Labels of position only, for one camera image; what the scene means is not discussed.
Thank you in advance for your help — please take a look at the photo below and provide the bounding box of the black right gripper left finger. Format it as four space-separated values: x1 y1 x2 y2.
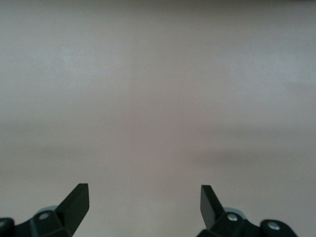
0 183 90 237

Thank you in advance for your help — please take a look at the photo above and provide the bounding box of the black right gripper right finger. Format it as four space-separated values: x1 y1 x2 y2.
197 185 297 237

